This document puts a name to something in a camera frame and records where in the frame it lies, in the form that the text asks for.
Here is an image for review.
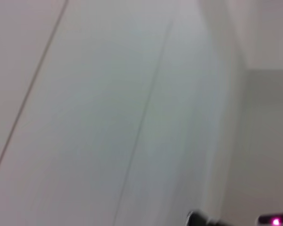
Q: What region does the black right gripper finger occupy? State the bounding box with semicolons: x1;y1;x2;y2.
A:
187;210;221;226

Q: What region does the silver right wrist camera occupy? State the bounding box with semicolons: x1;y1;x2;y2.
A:
258;212;283;226

